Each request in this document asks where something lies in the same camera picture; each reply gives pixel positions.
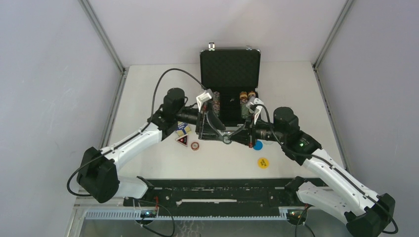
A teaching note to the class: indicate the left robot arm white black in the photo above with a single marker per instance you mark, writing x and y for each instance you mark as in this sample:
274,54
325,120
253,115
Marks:
99,174

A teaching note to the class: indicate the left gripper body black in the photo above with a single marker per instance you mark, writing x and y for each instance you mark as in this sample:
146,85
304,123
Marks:
200,125

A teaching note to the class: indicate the green orange chip row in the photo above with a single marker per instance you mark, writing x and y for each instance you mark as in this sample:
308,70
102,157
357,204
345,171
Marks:
243,101

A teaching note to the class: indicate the red black triangular button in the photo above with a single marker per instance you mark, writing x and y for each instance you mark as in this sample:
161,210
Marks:
183,140

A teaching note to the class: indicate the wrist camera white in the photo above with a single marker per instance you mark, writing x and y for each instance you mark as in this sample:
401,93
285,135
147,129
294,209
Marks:
255,106
203,97

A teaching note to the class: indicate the black aluminium poker case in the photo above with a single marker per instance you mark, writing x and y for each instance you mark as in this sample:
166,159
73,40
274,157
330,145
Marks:
230,71

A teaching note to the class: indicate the blue round button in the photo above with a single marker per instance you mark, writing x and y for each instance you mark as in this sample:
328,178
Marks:
258,145

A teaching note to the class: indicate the red white poker chip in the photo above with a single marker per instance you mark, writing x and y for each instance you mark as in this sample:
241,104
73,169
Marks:
195,146

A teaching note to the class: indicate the green chip row inner left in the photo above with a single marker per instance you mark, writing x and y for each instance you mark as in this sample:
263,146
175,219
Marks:
216,103

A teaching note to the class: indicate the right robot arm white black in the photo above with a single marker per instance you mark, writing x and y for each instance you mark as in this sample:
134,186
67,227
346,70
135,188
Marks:
364,212

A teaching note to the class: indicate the yellow round button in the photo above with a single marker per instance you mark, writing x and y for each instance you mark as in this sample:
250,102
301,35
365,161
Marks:
263,163

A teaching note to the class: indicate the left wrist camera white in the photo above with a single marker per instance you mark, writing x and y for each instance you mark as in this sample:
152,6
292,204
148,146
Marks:
203,97

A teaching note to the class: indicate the playing card deck box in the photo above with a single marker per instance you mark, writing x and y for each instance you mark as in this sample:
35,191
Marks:
183,129

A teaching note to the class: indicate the yellow chip row far right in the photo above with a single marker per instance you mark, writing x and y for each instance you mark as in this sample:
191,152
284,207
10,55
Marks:
251,94

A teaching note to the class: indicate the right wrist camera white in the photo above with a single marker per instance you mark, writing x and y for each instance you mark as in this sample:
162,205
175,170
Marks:
255,106

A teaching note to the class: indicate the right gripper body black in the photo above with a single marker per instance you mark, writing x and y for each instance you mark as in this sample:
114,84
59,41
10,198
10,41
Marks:
254,131

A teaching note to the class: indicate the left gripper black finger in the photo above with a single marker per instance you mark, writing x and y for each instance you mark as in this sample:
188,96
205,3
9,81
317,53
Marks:
215,136
216,122

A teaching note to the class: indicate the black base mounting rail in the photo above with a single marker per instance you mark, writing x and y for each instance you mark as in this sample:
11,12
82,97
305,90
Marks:
262,197

